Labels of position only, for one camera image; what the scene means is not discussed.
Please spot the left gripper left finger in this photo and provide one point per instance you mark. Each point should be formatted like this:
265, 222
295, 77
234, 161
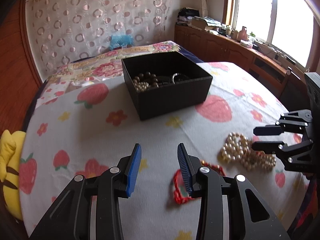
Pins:
69, 215

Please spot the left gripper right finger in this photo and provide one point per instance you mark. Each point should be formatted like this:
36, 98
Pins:
249, 215

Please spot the wooden cabinet row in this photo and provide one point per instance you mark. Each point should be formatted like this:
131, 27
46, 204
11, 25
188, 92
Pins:
216, 48

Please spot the yellow plush toy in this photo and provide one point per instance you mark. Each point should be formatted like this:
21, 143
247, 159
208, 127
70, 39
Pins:
11, 149

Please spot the black open jewelry box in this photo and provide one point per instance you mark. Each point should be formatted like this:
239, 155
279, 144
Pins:
148, 79

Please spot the silver mesh bangle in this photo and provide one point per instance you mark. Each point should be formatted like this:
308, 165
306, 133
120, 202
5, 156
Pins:
177, 78

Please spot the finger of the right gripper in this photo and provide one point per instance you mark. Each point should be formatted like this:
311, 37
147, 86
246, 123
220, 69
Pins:
268, 147
267, 130

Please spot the strawberry print bed sheet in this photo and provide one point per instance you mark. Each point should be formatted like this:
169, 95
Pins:
64, 139

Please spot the pink ceramic vase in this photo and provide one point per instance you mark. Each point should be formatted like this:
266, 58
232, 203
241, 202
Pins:
242, 35

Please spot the blue fluffy item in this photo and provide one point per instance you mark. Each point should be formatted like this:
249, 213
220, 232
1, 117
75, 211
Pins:
121, 41

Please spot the pile of books and papers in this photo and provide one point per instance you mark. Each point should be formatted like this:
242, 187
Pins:
190, 17

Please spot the floral quilt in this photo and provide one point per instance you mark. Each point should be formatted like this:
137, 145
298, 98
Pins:
99, 68

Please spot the wooden headboard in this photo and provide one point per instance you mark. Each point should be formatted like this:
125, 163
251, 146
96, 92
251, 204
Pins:
20, 80

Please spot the pink circle lace curtain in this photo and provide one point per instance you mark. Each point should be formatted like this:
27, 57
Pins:
63, 31

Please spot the window with wooden frame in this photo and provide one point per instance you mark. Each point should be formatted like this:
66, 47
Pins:
288, 26

